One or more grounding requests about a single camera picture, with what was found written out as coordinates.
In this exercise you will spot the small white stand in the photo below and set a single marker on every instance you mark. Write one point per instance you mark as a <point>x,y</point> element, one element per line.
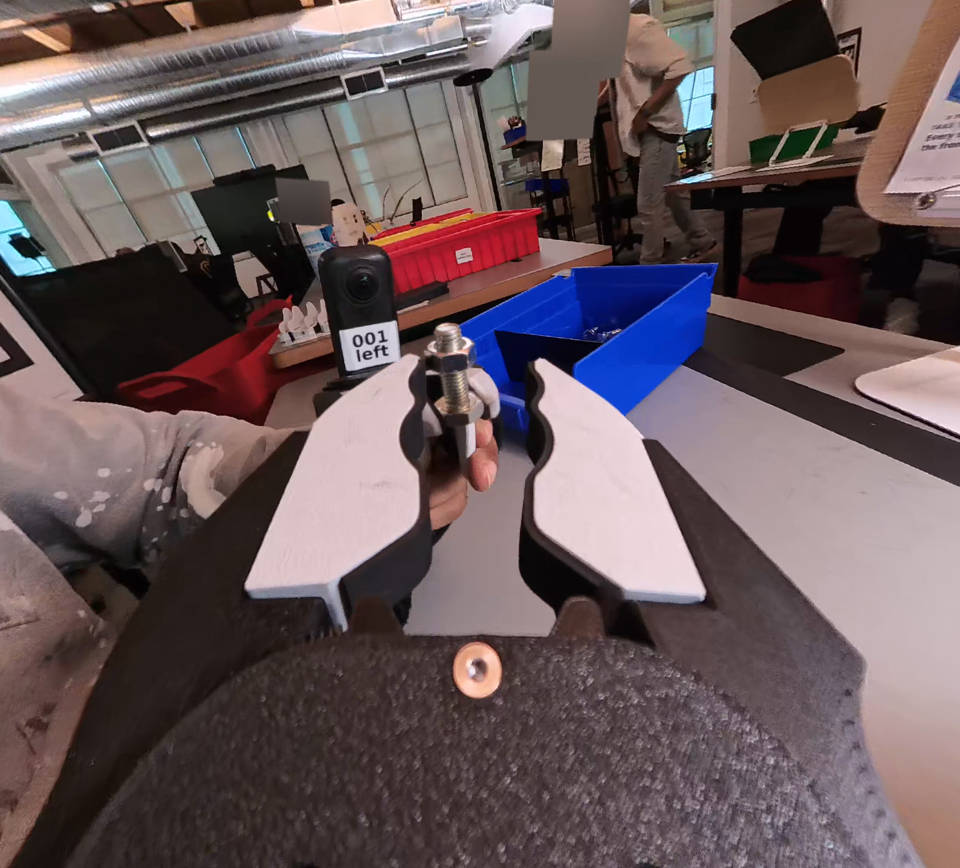
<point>806,125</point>

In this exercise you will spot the white carton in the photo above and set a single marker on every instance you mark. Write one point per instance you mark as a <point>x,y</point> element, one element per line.
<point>349,223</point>

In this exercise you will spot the steel hex bolt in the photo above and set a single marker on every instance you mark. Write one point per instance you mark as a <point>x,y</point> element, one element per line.
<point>455,388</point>

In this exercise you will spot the black and white marker board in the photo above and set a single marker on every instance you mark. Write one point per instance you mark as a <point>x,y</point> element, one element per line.
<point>11,358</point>

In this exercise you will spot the green bin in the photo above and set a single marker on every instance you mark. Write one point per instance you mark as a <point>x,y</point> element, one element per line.
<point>765,148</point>

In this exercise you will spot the large dark panel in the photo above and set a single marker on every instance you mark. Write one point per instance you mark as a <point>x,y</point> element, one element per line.
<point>112,320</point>

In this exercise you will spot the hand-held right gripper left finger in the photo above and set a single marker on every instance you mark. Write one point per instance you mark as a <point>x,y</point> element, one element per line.
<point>345,493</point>

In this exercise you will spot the small wooden board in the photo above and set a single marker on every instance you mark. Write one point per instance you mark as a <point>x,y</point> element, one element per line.
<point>810,95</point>

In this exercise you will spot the wooden clipboard board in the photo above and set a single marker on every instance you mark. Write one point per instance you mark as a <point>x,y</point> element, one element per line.
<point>885,155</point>

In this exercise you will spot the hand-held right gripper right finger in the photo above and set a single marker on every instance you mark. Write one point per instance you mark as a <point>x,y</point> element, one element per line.
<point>607,500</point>

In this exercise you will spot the person's spattered grey sweatshirt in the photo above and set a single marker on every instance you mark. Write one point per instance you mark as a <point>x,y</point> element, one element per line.
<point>45,658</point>

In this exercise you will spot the person's left hand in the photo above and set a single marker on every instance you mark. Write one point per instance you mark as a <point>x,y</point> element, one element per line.
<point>484,455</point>

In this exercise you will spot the red plastic basket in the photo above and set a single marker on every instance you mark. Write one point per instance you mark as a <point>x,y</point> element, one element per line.
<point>210,373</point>

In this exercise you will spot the red plastic bin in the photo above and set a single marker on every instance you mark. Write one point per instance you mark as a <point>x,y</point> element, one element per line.
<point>450,268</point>

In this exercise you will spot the flat black case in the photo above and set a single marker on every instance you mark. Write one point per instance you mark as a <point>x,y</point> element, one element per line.
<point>424,296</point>

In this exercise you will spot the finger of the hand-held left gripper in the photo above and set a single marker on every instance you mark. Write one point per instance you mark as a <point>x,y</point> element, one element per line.
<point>487,399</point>
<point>433,422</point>

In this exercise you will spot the small blue bin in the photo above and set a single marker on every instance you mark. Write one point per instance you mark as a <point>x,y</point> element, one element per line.
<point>516,134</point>

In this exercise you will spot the black panel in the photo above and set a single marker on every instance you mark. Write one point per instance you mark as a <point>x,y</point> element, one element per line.
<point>787,35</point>

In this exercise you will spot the steel hex nut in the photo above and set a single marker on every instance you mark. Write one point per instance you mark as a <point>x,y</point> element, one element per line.
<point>450,358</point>

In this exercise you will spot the brown office desk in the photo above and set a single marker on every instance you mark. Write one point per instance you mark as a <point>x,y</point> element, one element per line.
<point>765,174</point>

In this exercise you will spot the blue plastic bin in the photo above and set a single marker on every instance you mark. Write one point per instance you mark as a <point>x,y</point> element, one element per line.
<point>660,350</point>

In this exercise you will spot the flat yellow tray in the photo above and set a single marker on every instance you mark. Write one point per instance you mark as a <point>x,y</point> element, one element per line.
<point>427,227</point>

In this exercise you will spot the silver ventilation duct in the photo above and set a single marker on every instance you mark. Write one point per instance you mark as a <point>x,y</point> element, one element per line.
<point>187,65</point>

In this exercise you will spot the person's left forearm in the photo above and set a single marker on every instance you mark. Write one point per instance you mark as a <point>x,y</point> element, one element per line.
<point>135,478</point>

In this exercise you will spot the printed instruction sheet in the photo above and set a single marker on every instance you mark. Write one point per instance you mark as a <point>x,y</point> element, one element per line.
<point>934,133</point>

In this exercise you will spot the black monitor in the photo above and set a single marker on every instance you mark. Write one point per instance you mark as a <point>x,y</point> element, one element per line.
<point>232,208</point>

